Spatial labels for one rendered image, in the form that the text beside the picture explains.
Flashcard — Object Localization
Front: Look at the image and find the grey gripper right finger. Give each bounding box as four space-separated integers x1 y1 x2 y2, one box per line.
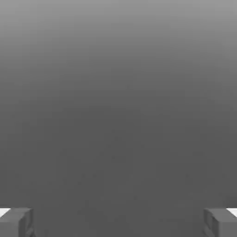
203 207 237 237

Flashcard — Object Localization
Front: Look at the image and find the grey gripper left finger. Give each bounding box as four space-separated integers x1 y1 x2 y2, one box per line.
0 207 35 237

